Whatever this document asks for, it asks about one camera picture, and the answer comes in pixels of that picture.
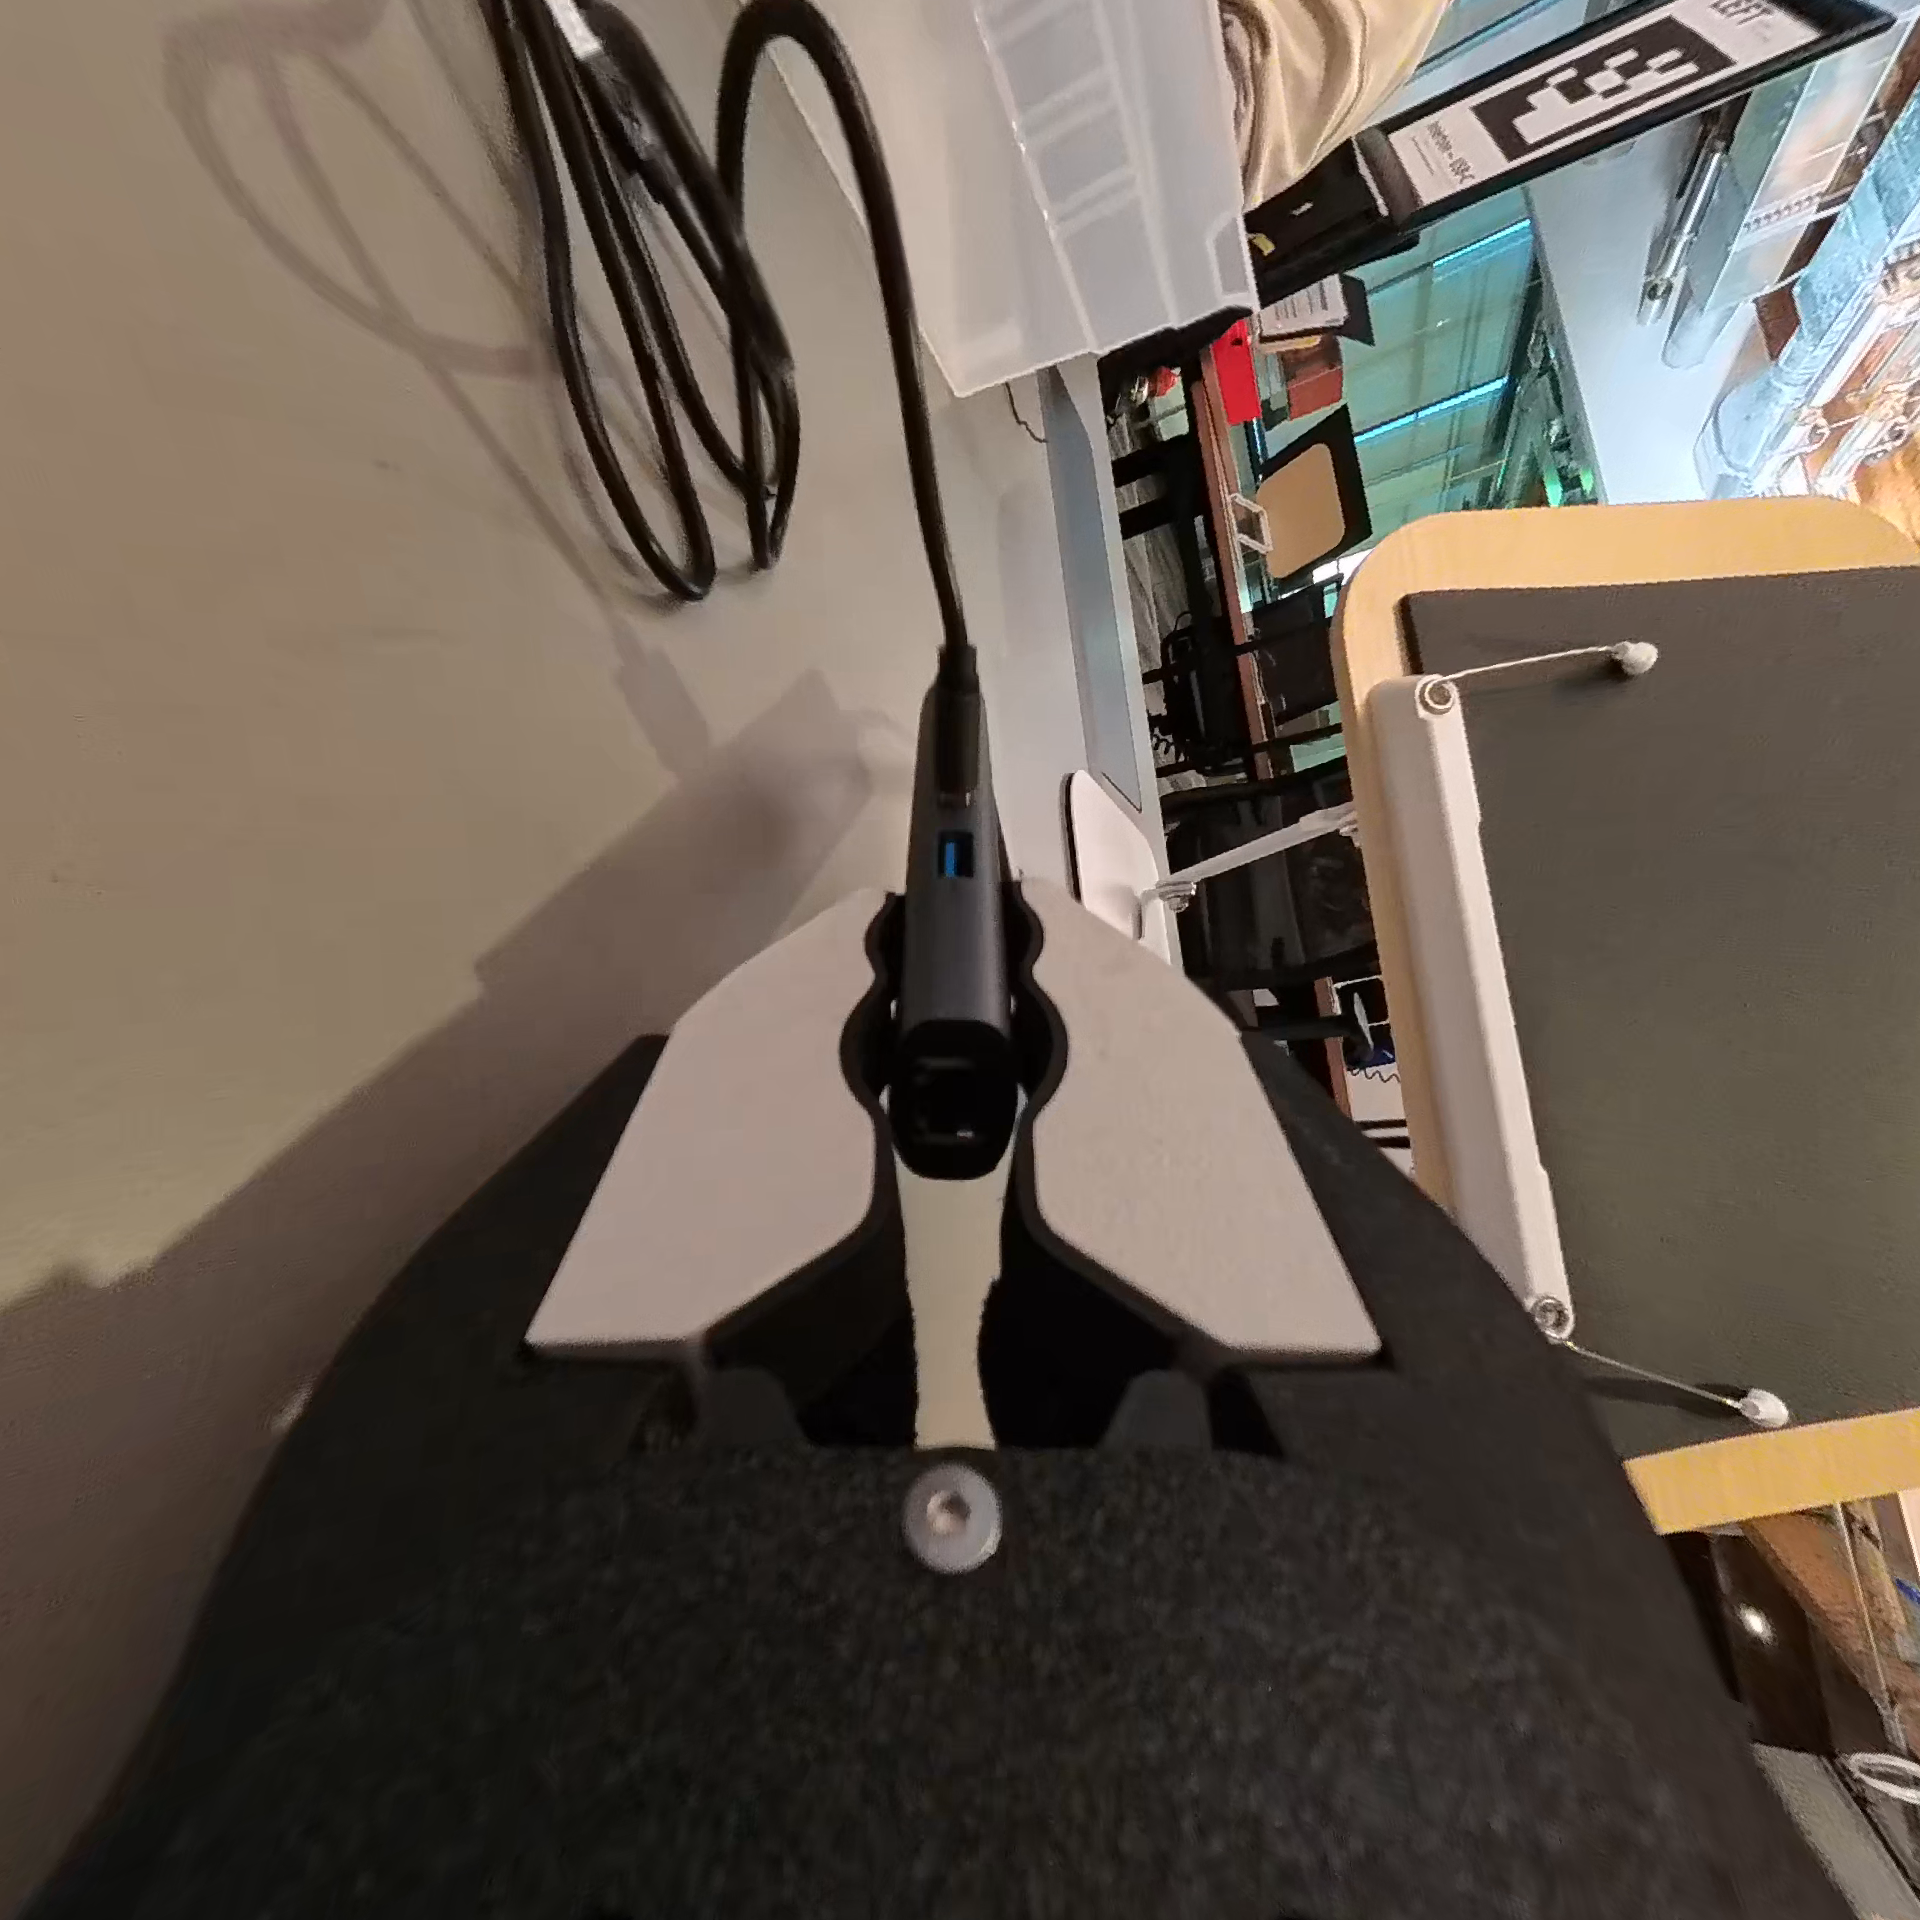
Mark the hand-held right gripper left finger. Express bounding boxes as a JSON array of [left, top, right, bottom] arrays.
[[524, 884, 905, 1369]]

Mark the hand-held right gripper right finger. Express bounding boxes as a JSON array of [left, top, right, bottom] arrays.
[[1009, 878, 1386, 1369]]

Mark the black case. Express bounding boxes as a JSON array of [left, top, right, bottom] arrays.
[[1247, 141, 1427, 294]]

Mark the dark grey USB hub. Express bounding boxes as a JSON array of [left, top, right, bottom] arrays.
[[882, 707, 1028, 1190]]

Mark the white bracket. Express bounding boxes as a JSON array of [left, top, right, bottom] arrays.
[[1369, 674, 1578, 1337]]

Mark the metal handle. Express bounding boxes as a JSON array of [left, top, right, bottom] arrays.
[[1639, 112, 1727, 326]]

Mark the black framed tag board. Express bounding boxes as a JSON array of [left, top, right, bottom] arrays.
[[1358, 0, 1896, 189]]

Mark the black cable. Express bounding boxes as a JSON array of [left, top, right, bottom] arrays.
[[478, 0, 990, 818]]

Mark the white round device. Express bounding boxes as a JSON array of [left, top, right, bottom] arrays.
[[1063, 769, 1180, 962]]

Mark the grey flat device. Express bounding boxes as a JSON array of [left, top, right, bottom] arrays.
[[1037, 367, 1158, 812]]

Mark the black office chair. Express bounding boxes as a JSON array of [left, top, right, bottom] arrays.
[[1162, 817, 1382, 1039]]

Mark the thin metal rod with cap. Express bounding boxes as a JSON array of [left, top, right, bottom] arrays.
[[1424, 643, 1660, 714], [1537, 1298, 1790, 1427]]

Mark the clear plastic storage box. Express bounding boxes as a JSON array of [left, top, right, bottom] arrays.
[[750, 0, 1264, 398]]

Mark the white strut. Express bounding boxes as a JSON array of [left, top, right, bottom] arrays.
[[1140, 812, 1358, 909]]

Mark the beige desk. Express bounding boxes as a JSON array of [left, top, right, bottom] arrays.
[[0, 0, 1188, 1920]]

